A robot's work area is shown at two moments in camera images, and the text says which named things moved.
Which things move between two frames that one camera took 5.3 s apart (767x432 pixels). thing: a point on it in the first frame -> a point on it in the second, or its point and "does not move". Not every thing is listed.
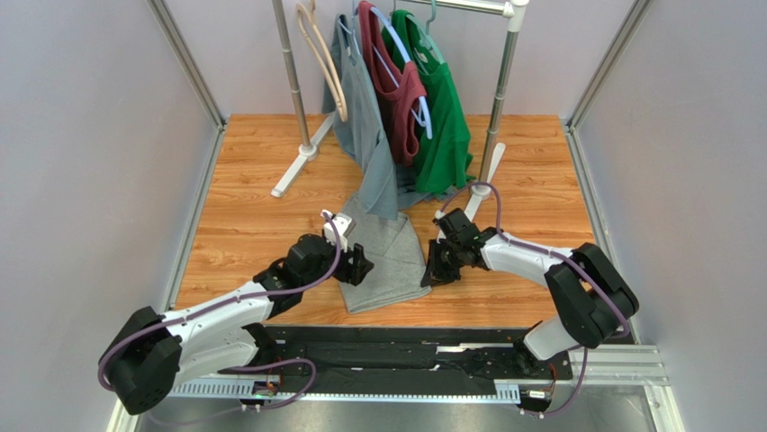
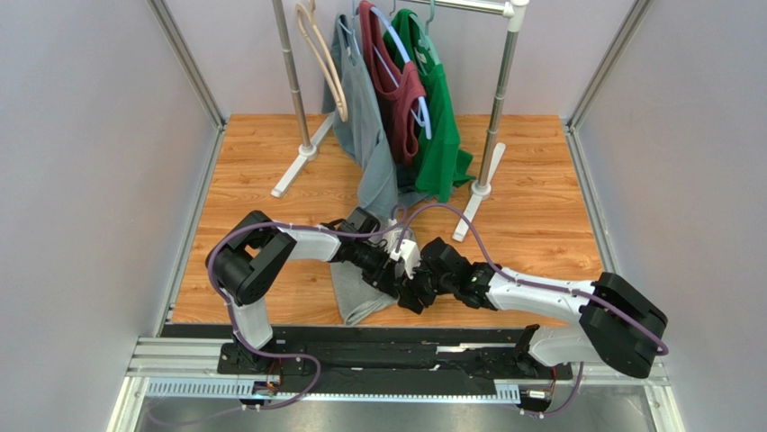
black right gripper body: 441,262 -> 419,288
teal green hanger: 426,40 does not move
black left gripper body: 343,272 -> 374,263
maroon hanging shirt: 399,87 does not move
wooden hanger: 311,10 does not move
